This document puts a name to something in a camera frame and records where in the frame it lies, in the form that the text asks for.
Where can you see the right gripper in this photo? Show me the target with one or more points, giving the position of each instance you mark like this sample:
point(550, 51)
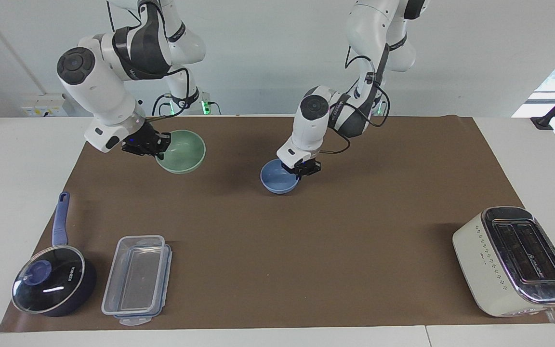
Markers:
point(141, 140)

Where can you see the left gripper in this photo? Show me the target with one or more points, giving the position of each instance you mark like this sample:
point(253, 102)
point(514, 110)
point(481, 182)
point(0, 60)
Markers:
point(294, 167)

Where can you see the green bowl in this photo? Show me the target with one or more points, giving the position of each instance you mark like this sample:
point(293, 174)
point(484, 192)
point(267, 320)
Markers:
point(186, 152)

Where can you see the blue bowl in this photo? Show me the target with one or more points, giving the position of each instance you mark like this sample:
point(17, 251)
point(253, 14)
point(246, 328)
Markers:
point(275, 179)

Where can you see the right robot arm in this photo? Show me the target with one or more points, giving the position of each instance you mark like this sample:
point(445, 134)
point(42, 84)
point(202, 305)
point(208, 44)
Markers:
point(101, 91)

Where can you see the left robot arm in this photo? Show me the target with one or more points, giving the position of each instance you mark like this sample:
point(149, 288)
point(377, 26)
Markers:
point(309, 130)

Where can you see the blue saucepan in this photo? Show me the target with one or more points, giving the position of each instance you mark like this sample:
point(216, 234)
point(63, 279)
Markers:
point(60, 226)

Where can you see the clear plastic container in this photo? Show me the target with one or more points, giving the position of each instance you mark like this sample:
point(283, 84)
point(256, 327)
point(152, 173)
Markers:
point(138, 274)

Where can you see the clear container lid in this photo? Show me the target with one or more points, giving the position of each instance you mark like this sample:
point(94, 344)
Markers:
point(165, 279)

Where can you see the glass saucepan lid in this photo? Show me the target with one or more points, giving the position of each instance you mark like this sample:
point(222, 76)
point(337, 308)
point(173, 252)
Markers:
point(46, 282)

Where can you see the white toaster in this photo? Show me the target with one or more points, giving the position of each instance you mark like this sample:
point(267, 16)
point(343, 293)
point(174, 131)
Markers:
point(504, 265)

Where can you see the white wall socket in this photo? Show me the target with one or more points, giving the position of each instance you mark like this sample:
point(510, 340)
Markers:
point(44, 107)

